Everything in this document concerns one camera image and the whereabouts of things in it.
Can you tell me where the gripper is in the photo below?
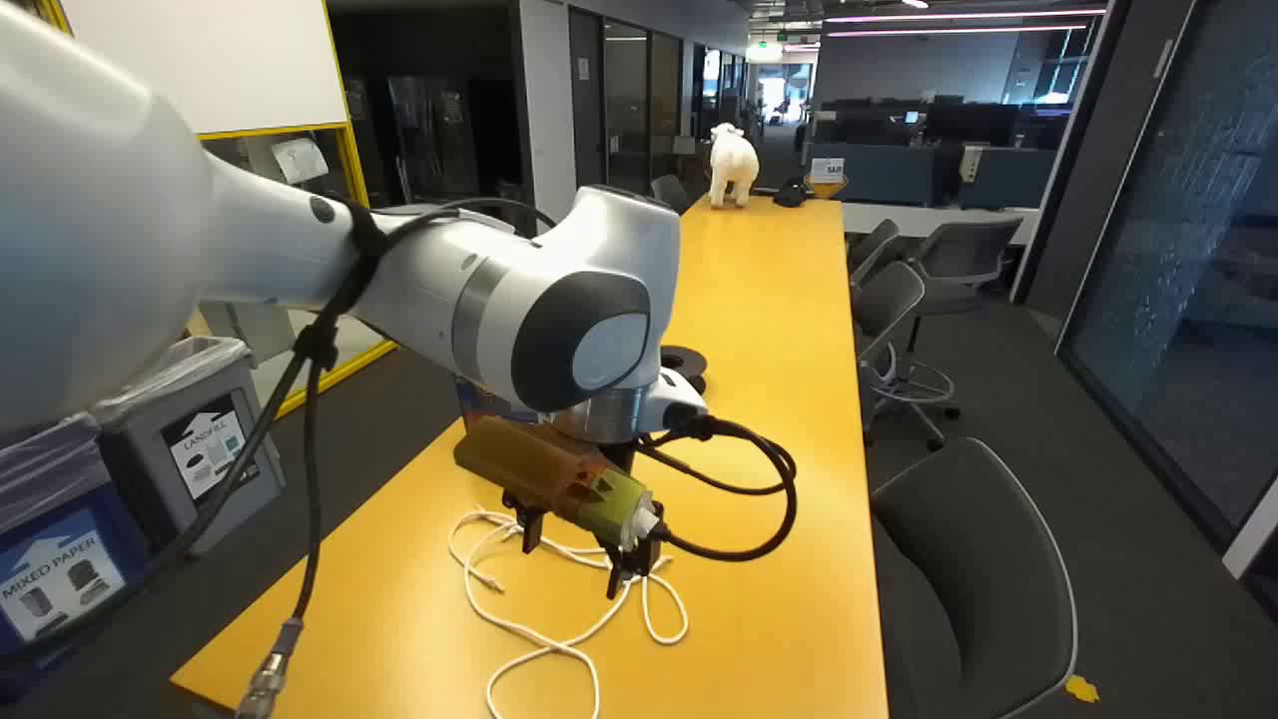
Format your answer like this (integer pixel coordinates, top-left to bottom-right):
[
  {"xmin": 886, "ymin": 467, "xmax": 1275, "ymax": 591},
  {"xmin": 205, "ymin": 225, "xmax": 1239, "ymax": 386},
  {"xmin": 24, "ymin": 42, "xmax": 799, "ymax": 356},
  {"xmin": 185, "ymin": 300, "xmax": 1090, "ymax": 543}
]
[{"xmin": 501, "ymin": 440, "xmax": 668, "ymax": 601}]

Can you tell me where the blue box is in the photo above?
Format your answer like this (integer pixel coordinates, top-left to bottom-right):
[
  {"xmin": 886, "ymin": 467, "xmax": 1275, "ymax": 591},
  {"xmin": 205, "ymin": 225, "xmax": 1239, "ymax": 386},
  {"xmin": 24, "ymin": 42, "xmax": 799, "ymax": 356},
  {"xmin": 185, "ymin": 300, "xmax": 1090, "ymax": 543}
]
[{"xmin": 454, "ymin": 373, "xmax": 545, "ymax": 432}]

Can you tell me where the black round tape roll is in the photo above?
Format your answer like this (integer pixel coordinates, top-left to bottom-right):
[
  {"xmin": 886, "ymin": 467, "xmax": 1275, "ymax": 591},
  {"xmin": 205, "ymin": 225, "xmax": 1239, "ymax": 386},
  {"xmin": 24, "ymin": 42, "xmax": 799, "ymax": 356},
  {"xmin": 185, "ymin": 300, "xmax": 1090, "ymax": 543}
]
[{"xmin": 660, "ymin": 345, "xmax": 709, "ymax": 396}]

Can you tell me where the row of grey chairs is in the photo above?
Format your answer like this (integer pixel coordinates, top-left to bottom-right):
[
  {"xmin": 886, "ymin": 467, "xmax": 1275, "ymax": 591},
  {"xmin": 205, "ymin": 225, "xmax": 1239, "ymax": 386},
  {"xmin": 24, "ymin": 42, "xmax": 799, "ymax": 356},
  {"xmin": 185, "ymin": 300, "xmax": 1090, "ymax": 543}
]
[{"xmin": 846, "ymin": 215, "xmax": 1026, "ymax": 452}]

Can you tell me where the grey waste bin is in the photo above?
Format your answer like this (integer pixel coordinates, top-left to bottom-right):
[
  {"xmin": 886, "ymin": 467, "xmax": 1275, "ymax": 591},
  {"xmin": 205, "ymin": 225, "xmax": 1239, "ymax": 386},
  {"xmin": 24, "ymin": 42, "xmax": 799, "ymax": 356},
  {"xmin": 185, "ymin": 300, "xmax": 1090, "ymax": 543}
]
[{"xmin": 88, "ymin": 336, "xmax": 288, "ymax": 557}]

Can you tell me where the white plush sheep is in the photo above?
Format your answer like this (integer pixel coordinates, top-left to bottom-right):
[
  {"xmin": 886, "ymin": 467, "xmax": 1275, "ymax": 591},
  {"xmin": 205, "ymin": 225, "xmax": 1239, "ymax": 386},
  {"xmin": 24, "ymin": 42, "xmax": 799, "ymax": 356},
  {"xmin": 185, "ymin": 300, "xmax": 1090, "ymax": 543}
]
[{"xmin": 708, "ymin": 122, "xmax": 761, "ymax": 210}]

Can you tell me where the white sign card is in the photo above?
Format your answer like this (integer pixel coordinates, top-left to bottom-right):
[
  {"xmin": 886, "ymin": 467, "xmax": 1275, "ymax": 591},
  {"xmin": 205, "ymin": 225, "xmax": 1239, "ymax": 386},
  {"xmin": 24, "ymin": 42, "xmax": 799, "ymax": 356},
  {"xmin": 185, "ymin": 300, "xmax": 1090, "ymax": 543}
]
[{"xmin": 805, "ymin": 157, "xmax": 850, "ymax": 200}]

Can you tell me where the white bench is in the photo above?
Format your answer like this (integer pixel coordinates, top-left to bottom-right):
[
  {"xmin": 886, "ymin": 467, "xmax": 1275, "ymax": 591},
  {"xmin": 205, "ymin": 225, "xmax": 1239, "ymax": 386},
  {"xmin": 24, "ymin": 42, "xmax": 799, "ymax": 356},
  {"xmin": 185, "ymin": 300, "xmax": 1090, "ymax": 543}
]
[{"xmin": 842, "ymin": 202, "xmax": 1041, "ymax": 248}]

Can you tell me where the blue recycling bin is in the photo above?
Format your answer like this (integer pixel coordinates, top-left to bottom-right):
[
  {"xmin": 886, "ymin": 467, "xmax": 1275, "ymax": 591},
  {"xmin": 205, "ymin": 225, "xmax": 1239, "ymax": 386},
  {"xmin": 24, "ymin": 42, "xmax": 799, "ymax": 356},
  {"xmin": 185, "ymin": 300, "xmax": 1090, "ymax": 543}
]
[{"xmin": 0, "ymin": 412, "xmax": 153, "ymax": 702}]

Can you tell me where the row of office desks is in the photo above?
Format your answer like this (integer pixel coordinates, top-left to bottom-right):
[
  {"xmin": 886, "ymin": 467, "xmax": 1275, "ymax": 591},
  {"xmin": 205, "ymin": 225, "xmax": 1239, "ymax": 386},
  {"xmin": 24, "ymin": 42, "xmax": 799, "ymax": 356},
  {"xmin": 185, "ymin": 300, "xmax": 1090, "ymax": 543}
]
[{"xmin": 805, "ymin": 94, "xmax": 1061, "ymax": 209}]

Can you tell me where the whiteboard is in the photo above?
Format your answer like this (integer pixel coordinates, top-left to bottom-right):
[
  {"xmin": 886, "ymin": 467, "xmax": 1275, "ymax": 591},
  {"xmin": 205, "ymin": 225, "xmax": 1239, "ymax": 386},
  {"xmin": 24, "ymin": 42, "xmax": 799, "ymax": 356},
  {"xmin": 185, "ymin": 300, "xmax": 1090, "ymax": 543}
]
[{"xmin": 58, "ymin": 0, "xmax": 350, "ymax": 137}]

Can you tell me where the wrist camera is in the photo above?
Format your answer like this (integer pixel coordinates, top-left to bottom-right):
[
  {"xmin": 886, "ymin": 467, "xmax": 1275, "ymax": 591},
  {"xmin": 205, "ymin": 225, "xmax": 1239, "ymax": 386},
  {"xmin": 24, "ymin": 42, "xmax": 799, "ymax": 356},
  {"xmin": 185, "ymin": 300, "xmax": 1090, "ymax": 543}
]
[{"xmin": 453, "ymin": 414, "xmax": 667, "ymax": 552}]

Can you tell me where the thick white rope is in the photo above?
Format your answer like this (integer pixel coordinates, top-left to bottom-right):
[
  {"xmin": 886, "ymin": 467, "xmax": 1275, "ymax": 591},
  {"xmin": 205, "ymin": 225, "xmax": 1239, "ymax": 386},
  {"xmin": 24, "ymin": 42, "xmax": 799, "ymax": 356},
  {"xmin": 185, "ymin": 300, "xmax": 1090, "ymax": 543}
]
[{"xmin": 463, "ymin": 551, "xmax": 691, "ymax": 719}]

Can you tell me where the thin white rope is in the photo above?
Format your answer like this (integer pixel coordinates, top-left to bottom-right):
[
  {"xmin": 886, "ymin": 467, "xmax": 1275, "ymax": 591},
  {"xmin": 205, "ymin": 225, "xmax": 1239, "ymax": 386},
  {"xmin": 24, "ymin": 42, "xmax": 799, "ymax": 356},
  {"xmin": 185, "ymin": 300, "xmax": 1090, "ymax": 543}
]
[{"xmin": 446, "ymin": 506, "xmax": 622, "ymax": 594}]

